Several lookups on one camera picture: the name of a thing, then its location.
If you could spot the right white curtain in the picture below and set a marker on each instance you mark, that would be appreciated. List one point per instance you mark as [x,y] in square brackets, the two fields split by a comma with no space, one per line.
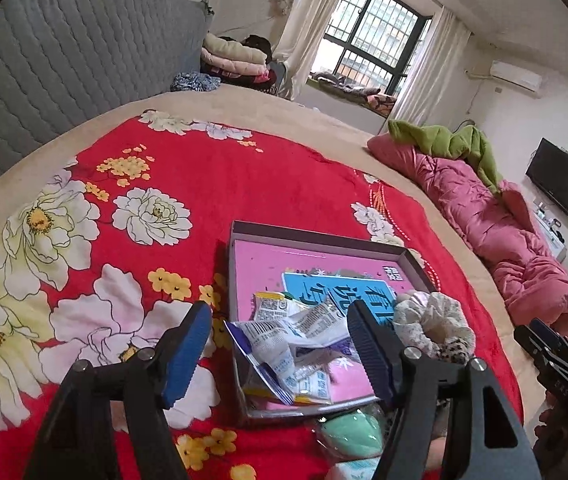
[430,75]

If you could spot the pink quilt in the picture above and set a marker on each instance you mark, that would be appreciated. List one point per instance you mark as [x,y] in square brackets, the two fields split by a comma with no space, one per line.
[498,227]

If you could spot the leopard print scrunchie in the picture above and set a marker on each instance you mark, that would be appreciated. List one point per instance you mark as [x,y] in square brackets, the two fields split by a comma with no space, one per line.
[456,350]

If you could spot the green sponge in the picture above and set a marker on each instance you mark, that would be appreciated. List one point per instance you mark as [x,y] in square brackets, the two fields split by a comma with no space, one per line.
[352,435]

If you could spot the window with dark frame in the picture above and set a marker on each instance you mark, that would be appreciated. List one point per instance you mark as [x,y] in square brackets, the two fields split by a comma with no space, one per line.
[371,43]

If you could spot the blankets on window sill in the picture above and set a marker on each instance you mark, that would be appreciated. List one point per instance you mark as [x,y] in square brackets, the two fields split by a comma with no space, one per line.
[369,97]

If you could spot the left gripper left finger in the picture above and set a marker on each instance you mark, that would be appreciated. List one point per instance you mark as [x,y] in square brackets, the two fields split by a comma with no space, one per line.
[76,439]

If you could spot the shallow cardboard box tray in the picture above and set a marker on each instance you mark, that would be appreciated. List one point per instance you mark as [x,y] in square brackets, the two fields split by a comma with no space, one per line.
[312,267]

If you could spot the blue patterned cloth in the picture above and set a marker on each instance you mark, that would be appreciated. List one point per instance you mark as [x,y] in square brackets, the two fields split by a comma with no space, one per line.
[194,81]

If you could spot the white tissue pack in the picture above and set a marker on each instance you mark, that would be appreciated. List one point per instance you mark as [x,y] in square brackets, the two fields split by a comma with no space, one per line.
[354,470]

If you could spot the grey quilted headboard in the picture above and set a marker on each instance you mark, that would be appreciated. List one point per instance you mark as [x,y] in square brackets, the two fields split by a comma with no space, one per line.
[64,62]

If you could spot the stack of folded blankets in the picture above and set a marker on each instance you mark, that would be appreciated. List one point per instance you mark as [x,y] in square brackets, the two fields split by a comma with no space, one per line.
[246,63]

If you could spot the black wall television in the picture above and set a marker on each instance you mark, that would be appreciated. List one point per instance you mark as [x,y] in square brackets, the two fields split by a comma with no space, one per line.
[548,171]

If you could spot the left white curtain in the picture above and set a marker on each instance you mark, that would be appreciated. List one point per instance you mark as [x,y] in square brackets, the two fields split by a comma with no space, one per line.
[306,22]

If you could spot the green blanket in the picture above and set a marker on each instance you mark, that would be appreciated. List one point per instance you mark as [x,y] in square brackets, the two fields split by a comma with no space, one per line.
[468,144]

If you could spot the white curtain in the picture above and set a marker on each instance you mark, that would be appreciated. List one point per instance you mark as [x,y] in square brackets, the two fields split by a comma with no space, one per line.
[306,22]
[430,75]

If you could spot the white floral scrunchie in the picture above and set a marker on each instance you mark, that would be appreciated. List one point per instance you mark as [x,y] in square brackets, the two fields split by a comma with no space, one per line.
[425,319]

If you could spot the red floral blanket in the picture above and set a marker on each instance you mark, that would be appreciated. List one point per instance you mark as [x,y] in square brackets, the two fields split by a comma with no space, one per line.
[116,243]

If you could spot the white tv cabinet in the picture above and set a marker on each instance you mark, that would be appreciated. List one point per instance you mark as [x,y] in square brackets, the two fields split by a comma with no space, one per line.
[551,230]

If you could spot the white blue wrappers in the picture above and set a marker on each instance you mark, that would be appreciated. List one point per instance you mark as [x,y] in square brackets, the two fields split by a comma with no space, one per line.
[289,346]

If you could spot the white air conditioner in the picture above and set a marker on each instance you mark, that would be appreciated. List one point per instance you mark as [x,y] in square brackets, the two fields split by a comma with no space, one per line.
[513,74]

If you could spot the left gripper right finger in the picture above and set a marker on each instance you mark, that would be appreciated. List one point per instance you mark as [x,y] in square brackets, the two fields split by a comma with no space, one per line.
[485,439]

